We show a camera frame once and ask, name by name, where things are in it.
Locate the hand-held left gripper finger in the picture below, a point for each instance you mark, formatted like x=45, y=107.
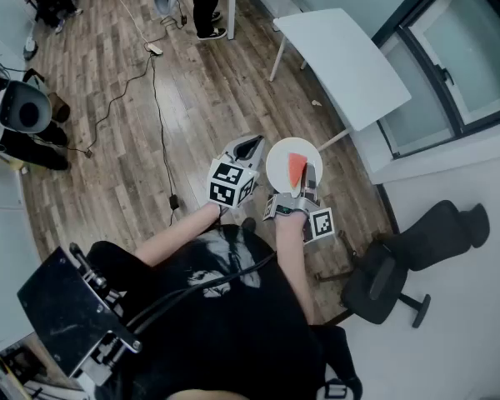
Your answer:
x=232, y=148
x=257, y=156

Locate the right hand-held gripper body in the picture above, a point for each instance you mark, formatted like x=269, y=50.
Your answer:
x=323, y=225

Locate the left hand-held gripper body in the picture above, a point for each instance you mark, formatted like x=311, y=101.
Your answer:
x=229, y=183

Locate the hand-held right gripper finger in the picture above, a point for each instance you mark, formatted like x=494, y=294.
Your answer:
x=311, y=177

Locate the red watermelon slice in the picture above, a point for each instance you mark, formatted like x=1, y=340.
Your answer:
x=295, y=167

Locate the white round plate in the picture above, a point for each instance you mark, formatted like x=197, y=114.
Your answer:
x=279, y=165

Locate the person's right forearm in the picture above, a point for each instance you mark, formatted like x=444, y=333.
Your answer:
x=293, y=261

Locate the person's left forearm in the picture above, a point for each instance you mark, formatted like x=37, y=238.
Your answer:
x=175, y=233

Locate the person's black shoe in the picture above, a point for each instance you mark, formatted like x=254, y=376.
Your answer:
x=341, y=388
x=248, y=224

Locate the black power adapter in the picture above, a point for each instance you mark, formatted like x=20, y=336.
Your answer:
x=174, y=202

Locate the black office chair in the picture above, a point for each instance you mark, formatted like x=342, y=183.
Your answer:
x=379, y=281

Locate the white power strip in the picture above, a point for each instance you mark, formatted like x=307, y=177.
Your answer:
x=155, y=49

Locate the person's black trouser leg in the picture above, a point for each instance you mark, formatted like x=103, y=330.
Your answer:
x=337, y=352

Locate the person's black shirt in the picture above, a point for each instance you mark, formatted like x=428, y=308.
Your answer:
x=233, y=327

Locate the black framed window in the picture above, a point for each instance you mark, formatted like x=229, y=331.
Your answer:
x=454, y=111

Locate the brown bag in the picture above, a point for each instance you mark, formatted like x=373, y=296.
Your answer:
x=60, y=106

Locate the white round floor device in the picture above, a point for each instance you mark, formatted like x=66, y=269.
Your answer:
x=30, y=48

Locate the white desk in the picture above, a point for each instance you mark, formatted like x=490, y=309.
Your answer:
x=4, y=273

